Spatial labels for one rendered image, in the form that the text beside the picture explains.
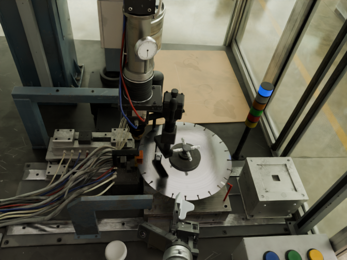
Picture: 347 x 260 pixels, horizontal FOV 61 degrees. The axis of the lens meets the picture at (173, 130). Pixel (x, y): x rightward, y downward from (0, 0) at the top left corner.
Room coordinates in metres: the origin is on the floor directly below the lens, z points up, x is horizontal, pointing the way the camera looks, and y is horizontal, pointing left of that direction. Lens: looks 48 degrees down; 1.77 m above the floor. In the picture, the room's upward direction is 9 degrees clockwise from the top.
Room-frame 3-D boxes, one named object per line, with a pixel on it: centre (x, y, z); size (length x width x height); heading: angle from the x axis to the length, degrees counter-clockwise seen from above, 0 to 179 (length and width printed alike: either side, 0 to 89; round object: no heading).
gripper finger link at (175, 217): (0.38, -0.05, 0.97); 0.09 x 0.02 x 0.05; 179
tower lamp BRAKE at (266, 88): (0.81, -0.29, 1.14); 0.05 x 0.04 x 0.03; 12
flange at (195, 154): (0.61, -0.05, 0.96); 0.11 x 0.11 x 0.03
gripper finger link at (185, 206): (0.42, -0.07, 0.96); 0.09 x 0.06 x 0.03; 179
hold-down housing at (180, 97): (0.57, 0.01, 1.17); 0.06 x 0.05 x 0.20; 93
